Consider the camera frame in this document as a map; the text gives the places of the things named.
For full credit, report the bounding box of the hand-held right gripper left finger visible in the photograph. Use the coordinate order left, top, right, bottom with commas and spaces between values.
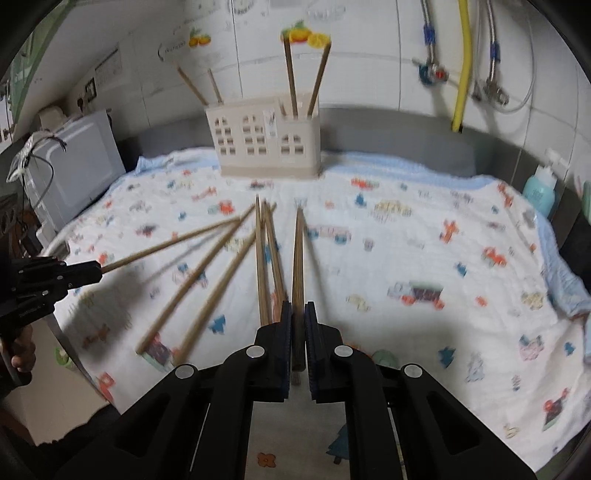
53, 300, 294, 480

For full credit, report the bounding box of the person's left hand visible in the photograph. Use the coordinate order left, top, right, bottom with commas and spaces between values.
9, 339, 38, 372

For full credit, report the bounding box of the water valve with red knob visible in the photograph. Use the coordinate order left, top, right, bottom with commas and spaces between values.
413, 58, 451, 86

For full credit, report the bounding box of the black and white wall sticker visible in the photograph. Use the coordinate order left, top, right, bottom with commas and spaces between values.
95, 48, 123, 86

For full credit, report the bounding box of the thin white hose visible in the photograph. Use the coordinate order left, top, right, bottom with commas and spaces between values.
485, 0, 536, 114

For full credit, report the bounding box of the clear plastic bag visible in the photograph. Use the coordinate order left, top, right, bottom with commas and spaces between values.
9, 131, 61, 181

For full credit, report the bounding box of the cream plastic utensil holder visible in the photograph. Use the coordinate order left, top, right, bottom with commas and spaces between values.
204, 91, 322, 180

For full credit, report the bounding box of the metal water valve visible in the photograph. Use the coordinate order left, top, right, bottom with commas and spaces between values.
471, 78, 509, 104

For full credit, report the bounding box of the metal flexible hose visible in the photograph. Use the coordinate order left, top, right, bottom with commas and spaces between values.
418, 0, 439, 70
480, 0, 502, 88

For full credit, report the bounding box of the beige kitchen appliance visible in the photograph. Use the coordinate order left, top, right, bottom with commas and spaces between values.
37, 106, 65, 134

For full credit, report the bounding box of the yellow gas hose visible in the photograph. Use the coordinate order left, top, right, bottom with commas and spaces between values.
451, 0, 474, 132

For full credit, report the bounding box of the white microwave oven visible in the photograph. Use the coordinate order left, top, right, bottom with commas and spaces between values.
21, 109, 126, 232

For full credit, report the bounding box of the blue pump soap bottle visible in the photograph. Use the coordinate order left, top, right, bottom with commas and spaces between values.
522, 159, 561, 217

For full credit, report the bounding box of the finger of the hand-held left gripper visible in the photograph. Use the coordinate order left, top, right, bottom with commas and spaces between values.
55, 260, 102, 291

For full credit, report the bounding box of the white cartoon printed cloth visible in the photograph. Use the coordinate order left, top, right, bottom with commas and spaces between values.
53, 147, 591, 480

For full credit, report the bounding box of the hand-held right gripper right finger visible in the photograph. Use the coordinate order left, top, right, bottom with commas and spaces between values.
304, 300, 539, 480

